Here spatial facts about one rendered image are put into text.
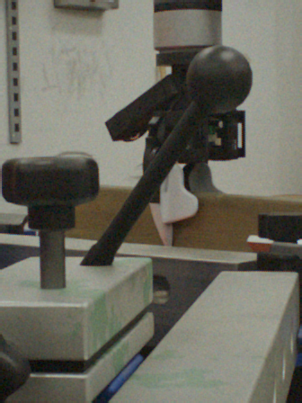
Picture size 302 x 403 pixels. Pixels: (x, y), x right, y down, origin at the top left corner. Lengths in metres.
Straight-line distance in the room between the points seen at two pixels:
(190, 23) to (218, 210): 0.20
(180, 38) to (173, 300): 0.46
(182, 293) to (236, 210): 0.39
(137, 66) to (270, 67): 0.87
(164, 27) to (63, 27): 2.78
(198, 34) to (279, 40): 3.83
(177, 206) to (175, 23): 0.19
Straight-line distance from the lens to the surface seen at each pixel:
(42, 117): 3.90
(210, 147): 1.20
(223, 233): 1.20
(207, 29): 1.22
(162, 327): 0.93
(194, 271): 0.80
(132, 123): 1.26
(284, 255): 0.76
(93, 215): 1.32
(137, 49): 4.28
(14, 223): 1.35
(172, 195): 1.22
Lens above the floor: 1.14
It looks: 4 degrees down
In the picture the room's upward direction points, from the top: 1 degrees counter-clockwise
